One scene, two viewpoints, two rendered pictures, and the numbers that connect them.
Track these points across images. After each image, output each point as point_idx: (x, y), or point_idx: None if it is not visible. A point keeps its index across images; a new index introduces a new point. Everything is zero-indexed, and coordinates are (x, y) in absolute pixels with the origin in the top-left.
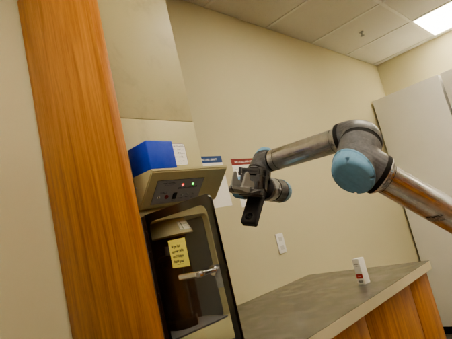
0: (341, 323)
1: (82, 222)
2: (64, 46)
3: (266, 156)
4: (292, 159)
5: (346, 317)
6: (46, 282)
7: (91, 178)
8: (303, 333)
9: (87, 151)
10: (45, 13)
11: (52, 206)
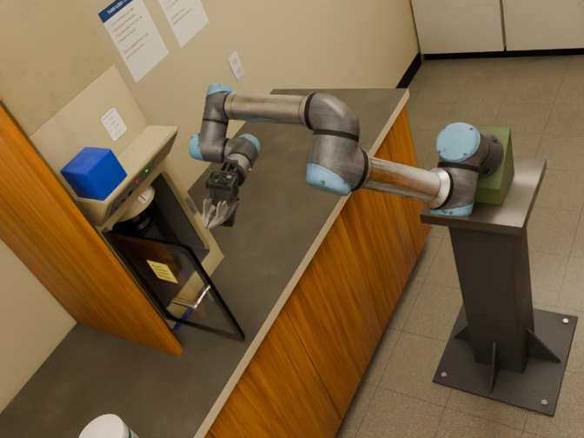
0: (317, 241)
1: (30, 235)
2: None
3: (224, 109)
4: (257, 121)
5: (321, 231)
6: (6, 270)
7: (28, 209)
8: (284, 268)
9: (7, 183)
10: None
11: None
